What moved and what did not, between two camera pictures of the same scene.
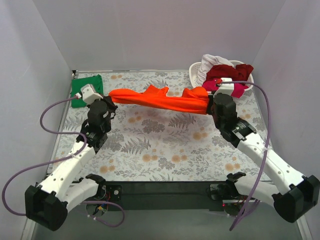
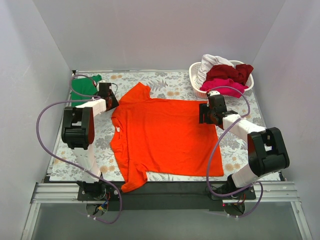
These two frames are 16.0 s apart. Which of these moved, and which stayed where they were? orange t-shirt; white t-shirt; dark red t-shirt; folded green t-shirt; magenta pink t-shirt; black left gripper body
Moved: orange t-shirt; black left gripper body
Stayed: folded green t-shirt; dark red t-shirt; magenta pink t-shirt; white t-shirt
